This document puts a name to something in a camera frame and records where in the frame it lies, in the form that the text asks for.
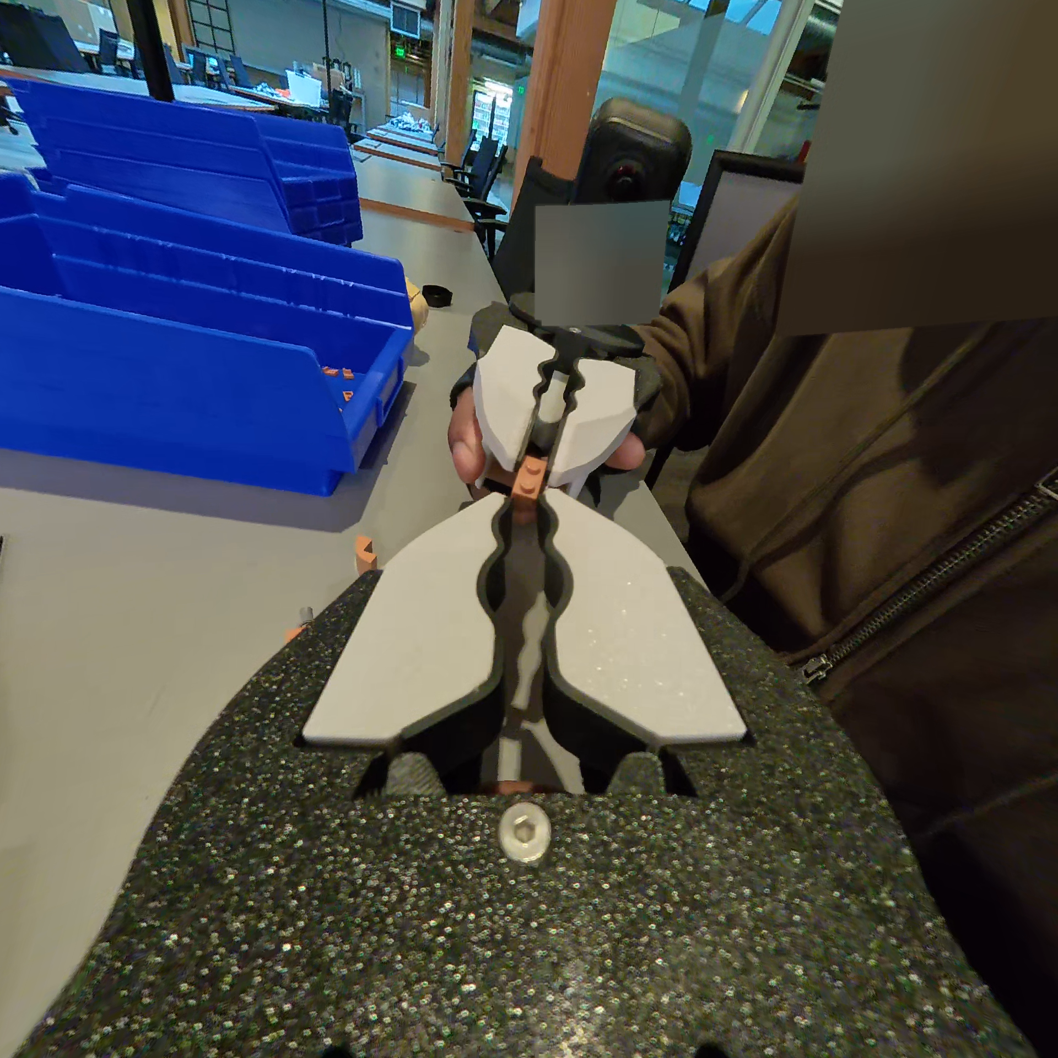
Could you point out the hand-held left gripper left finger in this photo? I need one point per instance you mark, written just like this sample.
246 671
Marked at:
413 653

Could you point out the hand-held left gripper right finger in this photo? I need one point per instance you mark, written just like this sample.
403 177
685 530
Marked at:
645 653

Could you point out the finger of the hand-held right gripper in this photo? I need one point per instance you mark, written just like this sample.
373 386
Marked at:
504 389
604 405

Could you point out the small brown brick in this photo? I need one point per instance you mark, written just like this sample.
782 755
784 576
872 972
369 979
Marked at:
527 479

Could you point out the grey desk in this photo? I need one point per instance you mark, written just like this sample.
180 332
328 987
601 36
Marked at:
165 662

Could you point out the person's right hand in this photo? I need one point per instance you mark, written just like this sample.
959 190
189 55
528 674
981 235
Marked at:
465 446

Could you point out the wooden pillar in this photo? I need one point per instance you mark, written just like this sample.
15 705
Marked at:
571 66

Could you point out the orange brick piece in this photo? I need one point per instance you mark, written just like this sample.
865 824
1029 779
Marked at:
364 556

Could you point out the tan brick piece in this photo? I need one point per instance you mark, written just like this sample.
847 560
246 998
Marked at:
417 307

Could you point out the black office chair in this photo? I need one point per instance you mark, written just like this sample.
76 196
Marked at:
475 178

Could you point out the heap of orange brick pieces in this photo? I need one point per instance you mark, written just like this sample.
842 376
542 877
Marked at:
335 373

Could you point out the person's brown jacket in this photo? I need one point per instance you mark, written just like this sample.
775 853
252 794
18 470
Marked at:
910 537

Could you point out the blue storage bin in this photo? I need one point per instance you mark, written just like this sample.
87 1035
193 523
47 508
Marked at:
165 397
207 140

